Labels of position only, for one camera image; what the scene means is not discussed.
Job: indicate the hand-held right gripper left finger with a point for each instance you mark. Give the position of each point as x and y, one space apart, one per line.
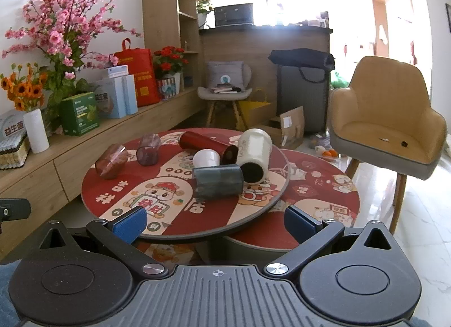
128 224

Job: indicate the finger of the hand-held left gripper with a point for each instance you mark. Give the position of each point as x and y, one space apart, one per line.
16 210

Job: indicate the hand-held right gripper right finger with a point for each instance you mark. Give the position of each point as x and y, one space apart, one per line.
299 224

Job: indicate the red-brown faceted cup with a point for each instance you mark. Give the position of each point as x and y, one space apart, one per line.
111 164

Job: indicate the purple transparent cup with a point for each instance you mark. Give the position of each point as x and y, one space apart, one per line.
148 153

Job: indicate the tall cream cup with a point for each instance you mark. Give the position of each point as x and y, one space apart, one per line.
255 151

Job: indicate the dark green cup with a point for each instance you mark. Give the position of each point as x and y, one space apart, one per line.
218 182

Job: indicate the small white cup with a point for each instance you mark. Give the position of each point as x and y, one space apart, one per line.
206 158

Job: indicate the dark red tumbler cup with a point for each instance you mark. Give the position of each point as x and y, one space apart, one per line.
201 142

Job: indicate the low round printed red table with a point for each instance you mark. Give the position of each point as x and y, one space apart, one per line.
317 207

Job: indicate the oranges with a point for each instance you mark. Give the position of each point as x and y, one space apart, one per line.
330 153

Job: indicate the white vase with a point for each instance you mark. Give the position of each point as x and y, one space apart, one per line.
35 133

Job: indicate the large round printed red table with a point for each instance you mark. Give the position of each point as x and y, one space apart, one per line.
211 214

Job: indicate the long wooden sideboard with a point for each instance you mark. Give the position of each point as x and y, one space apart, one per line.
105 144

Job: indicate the blue cloth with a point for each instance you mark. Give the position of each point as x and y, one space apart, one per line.
5 295

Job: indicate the cardboard box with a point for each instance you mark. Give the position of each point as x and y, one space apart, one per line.
292 124

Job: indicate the green box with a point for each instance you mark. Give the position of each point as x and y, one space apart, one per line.
79 115

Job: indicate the orange sunflower bunch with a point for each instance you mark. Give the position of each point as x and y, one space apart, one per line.
24 91

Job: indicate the yellow paper bag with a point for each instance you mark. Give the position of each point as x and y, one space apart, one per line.
255 112

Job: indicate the black bag on grey bin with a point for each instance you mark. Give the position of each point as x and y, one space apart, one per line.
303 101

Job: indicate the large white blue box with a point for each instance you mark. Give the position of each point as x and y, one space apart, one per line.
112 98

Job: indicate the patterned flower pot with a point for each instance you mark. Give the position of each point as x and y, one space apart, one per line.
169 87

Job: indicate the yellow armchair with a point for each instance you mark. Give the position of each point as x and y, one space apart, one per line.
380 101

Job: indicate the white chair wooden legs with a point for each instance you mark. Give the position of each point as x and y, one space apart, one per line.
225 97

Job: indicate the green plastic bag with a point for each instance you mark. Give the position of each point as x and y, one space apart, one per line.
339 81

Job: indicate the red bag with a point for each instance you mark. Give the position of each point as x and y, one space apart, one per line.
141 73

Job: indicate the small items on chair seat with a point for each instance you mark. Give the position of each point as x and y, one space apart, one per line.
225 89

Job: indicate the grey cushion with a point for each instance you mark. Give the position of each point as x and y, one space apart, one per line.
225 73

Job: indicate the red rose plant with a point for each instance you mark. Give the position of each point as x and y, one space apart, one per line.
169 59

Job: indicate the wooden bar counter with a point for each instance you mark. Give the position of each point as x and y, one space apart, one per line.
260 41

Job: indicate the pink blossom branches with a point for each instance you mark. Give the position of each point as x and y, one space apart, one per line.
67 13

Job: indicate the wooden shelf unit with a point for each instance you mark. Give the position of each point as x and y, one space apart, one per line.
158 13

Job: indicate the black appliance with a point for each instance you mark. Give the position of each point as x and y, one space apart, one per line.
232 15

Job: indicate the green potted plant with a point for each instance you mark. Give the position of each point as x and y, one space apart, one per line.
204 6

